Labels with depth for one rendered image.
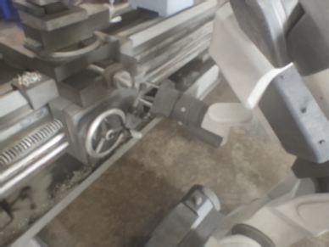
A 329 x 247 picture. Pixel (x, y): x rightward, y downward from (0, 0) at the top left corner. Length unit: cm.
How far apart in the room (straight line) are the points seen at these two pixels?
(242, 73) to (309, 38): 14
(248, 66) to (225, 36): 6
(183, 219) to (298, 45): 112
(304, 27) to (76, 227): 144
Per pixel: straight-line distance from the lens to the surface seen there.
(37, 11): 92
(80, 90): 86
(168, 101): 70
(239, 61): 38
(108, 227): 149
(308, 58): 27
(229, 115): 62
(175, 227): 127
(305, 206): 57
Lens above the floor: 135
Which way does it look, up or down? 42 degrees down
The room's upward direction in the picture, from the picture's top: 4 degrees clockwise
